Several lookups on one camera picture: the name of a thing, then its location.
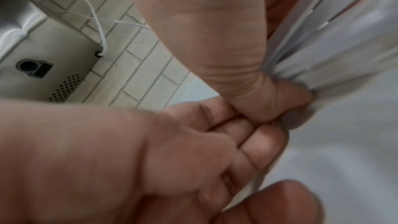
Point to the person's right hand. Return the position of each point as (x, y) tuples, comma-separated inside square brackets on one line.
[(211, 33)]

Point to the person's left hand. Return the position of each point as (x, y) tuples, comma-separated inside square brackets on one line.
[(93, 164)]

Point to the bundle of mixed white cutlery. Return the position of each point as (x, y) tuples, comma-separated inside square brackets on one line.
[(326, 46)]

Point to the steel wall dispenser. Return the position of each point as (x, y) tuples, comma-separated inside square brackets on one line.
[(46, 46)]

